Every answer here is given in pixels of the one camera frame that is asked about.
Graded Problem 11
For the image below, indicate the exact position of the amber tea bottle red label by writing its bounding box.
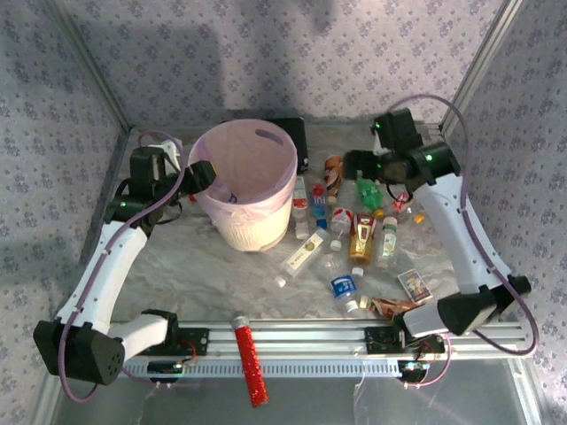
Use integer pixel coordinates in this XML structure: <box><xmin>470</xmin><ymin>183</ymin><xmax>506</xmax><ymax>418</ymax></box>
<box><xmin>348</xmin><ymin>212</ymin><xmax>377</xmax><ymax>278</ymax></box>

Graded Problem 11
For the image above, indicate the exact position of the white flower label bottle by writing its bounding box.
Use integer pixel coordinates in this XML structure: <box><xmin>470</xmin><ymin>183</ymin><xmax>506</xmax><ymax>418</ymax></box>
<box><xmin>376</xmin><ymin>215</ymin><xmax>400</xmax><ymax>270</ymax></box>

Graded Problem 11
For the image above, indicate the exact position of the clear bottle blue label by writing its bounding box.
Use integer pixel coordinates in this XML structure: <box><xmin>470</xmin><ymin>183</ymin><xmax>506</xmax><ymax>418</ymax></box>
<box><xmin>316</xmin><ymin>252</ymin><xmax>360</xmax><ymax>317</ymax></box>

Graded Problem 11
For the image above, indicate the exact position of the brown snack wrapper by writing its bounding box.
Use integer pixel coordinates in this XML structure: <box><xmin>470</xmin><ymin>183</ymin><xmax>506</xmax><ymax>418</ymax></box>
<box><xmin>361</xmin><ymin>295</ymin><xmax>416</xmax><ymax>321</ymax></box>

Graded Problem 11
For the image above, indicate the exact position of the pink plastic bin liner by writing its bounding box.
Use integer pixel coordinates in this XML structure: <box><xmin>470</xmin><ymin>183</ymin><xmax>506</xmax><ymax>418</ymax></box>
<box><xmin>188</xmin><ymin>118</ymin><xmax>299</xmax><ymax>222</ymax></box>

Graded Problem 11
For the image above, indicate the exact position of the white plastic waste bin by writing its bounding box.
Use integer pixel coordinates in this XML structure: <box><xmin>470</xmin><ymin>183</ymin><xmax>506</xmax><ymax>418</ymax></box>
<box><xmin>188</xmin><ymin>118</ymin><xmax>299</xmax><ymax>252</ymax></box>

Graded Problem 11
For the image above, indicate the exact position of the green bottle yellow cap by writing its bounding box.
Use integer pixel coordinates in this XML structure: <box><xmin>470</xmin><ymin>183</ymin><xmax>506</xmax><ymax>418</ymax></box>
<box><xmin>356</xmin><ymin>171</ymin><xmax>385</xmax><ymax>219</ymax></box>

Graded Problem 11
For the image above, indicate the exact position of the brown label coffee bottle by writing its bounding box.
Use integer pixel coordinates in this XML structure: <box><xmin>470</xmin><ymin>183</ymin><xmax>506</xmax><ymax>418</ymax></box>
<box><xmin>322</xmin><ymin>154</ymin><xmax>345</xmax><ymax>197</ymax></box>

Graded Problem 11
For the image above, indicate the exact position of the clear bottle orange cap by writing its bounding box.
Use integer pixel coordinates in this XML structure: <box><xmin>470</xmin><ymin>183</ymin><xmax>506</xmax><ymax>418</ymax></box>
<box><xmin>392</xmin><ymin>192</ymin><xmax>426</xmax><ymax>224</ymax></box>

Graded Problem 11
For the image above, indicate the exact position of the clear bottle blue cap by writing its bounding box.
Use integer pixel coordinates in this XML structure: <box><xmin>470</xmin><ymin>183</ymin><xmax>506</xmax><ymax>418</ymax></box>
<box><xmin>309</xmin><ymin>179</ymin><xmax>330</xmax><ymax>230</ymax></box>

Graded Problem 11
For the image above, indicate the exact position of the black hard case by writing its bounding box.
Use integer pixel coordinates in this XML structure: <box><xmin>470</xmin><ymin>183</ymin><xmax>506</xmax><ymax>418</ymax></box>
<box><xmin>221</xmin><ymin>115</ymin><xmax>309</xmax><ymax>174</ymax></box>

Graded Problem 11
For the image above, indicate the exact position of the clear bottle red label white cap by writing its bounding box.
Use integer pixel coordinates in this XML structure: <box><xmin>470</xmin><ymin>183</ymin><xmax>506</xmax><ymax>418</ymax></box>
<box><xmin>291</xmin><ymin>175</ymin><xmax>310</xmax><ymax>241</ymax></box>

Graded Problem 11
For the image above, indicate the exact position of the square clear bottle yellow-green label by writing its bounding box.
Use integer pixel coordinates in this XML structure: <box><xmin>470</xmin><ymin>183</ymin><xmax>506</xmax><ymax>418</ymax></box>
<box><xmin>273</xmin><ymin>228</ymin><xmax>331</xmax><ymax>288</ymax></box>

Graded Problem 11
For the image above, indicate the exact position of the playing card box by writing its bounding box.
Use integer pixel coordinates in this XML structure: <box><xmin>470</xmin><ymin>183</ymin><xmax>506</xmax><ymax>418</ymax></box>
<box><xmin>397</xmin><ymin>268</ymin><xmax>434</xmax><ymax>305</ymax></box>

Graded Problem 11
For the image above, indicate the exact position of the small circuit board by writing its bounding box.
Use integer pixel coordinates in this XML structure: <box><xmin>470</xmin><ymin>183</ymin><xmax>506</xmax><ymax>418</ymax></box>
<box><xmin>147</xmin><ymin>360</ymin><xmax>185</xmax><ymax>377</ymax></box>
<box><xmin>398</xmin><ymin>359</ymin><xmax>431</xmax><ymax>382</ymax></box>

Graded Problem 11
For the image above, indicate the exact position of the red glitter tube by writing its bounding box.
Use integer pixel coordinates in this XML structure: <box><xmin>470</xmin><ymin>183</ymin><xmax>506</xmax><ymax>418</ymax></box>
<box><xmin>230</xmin><ymin>312</ymin><xmax>270</xmax><ymax>408</ymax></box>

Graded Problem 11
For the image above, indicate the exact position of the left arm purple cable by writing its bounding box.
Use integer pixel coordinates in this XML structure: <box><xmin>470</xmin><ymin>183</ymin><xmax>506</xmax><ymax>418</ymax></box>
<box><xmin>57</xmin><ymin>130</ymin><xmax>187</xmax><ymax>403</ymax></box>

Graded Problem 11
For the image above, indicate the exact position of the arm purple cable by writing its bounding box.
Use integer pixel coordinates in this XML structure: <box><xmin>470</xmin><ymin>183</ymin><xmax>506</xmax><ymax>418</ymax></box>
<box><xmin>387</xmin><ymin>94</ymin><xmax>540</xmax><ymax>356</ymax></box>
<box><xmin>57</xmin><ymin>130</ymin><xmax>187</xmax><ymax>403</ymax></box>

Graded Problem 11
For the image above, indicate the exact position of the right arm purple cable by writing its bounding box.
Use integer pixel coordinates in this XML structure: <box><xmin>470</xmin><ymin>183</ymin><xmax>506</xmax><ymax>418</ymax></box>
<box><xmin>387</xmin><ymin>94</ymin><xmax>540</xmax><ymax>356</ymax></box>

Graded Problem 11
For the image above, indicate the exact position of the aluminium frame post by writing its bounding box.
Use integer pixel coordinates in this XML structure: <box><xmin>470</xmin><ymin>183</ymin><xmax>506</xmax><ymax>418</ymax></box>
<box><xmin>48</xmin><ymin>0</ymin><xmax>133</xmax><ymax>132</ymax></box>
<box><xmin>441</xmin><ymin>0</ymin><xmax>526</xmax><ymax>132</ymax></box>

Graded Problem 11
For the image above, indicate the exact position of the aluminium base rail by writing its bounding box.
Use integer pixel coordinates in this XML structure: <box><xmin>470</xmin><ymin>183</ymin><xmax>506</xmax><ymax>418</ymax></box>
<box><xmin>119</xmin><ymin>318</ymin><xmax>526</xmax><ymax>359</ymax></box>

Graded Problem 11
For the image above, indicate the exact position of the white slotted cable duct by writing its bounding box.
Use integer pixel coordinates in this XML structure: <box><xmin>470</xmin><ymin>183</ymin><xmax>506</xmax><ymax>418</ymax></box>
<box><xmin>121</xmin><ymin>356</ymin><xmax>404</xmax><ymax>378</ymax></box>

